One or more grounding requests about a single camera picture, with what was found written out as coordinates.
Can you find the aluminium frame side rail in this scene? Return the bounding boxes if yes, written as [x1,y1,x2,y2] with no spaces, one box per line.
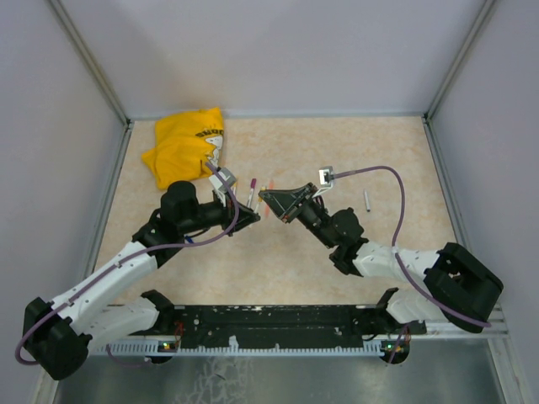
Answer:
[422,116,485,302]

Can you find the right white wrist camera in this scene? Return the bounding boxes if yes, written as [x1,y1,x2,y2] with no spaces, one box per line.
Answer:
[313,166,335,198]

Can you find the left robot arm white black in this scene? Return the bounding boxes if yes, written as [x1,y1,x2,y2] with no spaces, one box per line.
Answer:
[14,181,260,380]

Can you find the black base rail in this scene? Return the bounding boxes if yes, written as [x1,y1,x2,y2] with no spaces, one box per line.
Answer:
[125,303,426,350]

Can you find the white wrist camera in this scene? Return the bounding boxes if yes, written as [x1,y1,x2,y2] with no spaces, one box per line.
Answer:
[313,166,335,198]
[209,166,237,199]

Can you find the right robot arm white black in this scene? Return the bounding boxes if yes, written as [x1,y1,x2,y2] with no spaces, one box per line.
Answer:
[259,183,504,333]

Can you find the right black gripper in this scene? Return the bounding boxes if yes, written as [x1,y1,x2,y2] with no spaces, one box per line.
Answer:
[259,183,337,249]

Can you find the orange white pen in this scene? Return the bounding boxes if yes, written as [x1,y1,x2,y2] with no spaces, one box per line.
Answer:
[264,179,275,219]

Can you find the white pen red marks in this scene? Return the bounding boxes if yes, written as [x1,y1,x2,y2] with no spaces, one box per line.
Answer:
[246,187,254,209]

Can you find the yellow folded shirt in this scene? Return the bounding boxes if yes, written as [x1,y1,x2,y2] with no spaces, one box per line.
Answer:
[141,107,224,190]

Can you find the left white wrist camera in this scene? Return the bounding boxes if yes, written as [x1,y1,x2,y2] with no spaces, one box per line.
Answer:
[209,166,237,199]

